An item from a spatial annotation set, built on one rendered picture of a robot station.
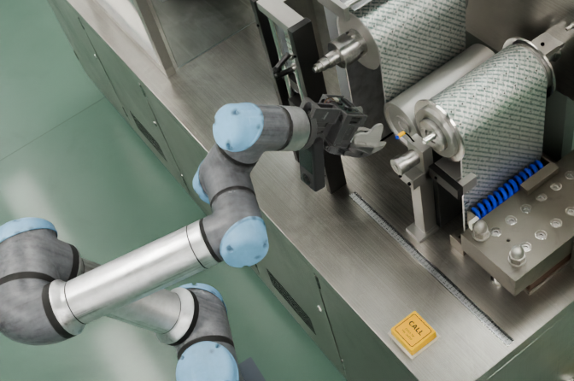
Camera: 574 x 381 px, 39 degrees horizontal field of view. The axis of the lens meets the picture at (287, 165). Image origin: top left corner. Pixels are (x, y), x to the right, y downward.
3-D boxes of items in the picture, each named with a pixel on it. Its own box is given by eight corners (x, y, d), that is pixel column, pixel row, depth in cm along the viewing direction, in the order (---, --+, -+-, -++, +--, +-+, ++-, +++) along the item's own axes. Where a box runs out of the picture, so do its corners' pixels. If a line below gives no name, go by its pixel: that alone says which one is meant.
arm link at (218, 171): (196, 219, 133) (227, 174, 127) (185, 170, 141) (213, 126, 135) (238, 227, 137) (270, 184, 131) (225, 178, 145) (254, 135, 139)
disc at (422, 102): (417, 136, 177) (411, 87, 166) (418, 135, 177) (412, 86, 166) (465, 174, 167) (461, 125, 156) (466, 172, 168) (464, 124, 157)
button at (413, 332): (390, 334, 178) (389, 328, 177) (415, 314, 180) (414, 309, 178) (412, 356, 174) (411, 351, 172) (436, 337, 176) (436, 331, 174)
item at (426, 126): (413, 125, 170) (426, 117, 162) (420, 120, 170) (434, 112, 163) (434, 155, 170) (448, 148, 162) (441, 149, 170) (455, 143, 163)
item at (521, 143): (462, 213, 180) (459, 159, 166) (540, 155, 186) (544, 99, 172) (464, 214, 180) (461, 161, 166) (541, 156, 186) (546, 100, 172)
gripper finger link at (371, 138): (404, 130, 148) (365, 124, 142) (390, 157, 150) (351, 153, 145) (395, 120, 150) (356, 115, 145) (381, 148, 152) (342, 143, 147)
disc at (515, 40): (501, 77, 183) (501, 26, 172) (503, 75, 183) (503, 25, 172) (553, 110, 174) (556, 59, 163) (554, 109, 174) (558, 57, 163)
